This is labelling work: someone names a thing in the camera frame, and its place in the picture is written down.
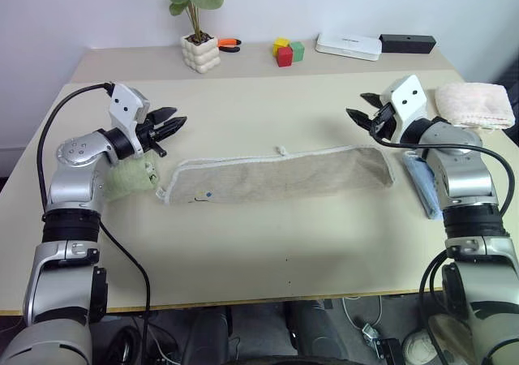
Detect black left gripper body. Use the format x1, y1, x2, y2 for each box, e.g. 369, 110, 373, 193
137, 115, 169, 158

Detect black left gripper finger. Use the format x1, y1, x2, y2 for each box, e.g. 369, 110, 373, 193
150, 105, 178, 125
156, 116, 189, 141

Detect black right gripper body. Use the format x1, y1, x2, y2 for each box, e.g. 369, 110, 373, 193
368, 102, 401, 142

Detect folded green towel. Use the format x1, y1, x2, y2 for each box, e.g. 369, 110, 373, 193
104, 151, 161, 202

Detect folded blue towel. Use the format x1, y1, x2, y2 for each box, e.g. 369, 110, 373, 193
401, 151, 445, 221

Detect folded pink towel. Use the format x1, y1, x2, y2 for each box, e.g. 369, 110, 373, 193
434, 81, 517, 131

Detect long beige towel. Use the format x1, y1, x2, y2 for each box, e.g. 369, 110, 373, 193
156, 144, 396, 206

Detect flat white box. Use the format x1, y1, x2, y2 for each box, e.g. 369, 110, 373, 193
315, 32, 384, 62

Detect long black box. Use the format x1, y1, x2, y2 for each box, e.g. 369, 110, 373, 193
378, 33, 438, 54

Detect white bubble plant pot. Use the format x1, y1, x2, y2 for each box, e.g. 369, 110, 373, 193
179, 32, 221, 75

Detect green wooden block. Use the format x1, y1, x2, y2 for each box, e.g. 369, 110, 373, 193
289, 41, 307, 63

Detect red wooden block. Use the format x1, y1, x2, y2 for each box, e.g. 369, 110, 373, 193
276, 45, 294, 69

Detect dark rounded shape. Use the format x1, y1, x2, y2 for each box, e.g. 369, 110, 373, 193
285, 298, 348, 360
187, 304, 235, 360

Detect round white floor object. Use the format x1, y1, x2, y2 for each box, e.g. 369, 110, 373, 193
401, 327, 439, 365

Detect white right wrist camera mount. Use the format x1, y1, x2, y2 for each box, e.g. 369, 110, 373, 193
380, 74, 429, 133

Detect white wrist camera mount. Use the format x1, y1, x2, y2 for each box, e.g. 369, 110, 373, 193
108, 82, 152, 155
380, 74, 429, 133

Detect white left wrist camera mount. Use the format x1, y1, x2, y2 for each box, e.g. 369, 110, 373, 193
108, 82, 152, 155

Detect orange handled pliers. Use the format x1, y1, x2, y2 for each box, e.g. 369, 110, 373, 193
217, 36, 243, 54

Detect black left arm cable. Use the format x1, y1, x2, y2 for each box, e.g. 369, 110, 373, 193
36, 81, 152, 365

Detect thin white floor cable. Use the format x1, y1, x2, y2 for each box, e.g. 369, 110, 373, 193
341, 294, 384, 334

